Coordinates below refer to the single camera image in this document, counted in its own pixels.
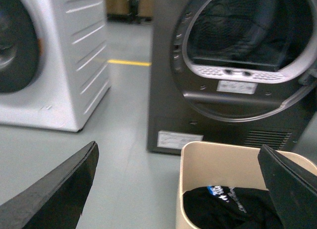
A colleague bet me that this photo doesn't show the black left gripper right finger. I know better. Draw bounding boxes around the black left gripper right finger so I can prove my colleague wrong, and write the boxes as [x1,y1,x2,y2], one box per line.
[258,145,317,229]

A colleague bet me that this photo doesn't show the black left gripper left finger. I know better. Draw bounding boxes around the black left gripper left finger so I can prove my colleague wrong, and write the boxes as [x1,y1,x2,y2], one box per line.
[0,141,99,229]

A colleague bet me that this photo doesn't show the beige plastic laundry hamper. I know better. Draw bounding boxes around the beige plastic laundry hamper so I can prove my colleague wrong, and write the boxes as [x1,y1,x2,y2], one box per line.
[175,141,317,229]

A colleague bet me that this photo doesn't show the black printed garment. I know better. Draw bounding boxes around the black printed garment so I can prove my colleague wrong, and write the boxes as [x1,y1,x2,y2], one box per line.
[183,185,284,229]

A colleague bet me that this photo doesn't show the dark grey tumble dryer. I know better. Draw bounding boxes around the dark grey tumble dryer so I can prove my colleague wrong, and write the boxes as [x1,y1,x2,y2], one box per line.
[147,0,317,155]

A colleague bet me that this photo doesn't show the white washing machine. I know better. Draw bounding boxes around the white washing machine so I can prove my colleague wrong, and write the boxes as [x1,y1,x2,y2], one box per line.
[0,0,110,132]

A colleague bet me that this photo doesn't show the cardboard box left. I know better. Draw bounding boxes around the cardboard box left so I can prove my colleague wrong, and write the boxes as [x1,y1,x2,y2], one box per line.
[106,0,129,15]

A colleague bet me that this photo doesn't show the cardboard box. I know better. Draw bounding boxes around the cardboard box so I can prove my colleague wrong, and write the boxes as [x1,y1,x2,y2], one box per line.
[138,0,154,18]
[106,0,129,15]

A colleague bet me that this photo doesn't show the cardboard box right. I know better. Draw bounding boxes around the cardboard box right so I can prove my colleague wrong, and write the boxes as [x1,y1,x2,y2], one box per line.
[138,0,154,18]

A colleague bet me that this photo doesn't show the wire drying rack in drum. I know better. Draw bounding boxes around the wire drying rack in drum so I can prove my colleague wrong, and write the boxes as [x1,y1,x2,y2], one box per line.
[187,29,283,72]

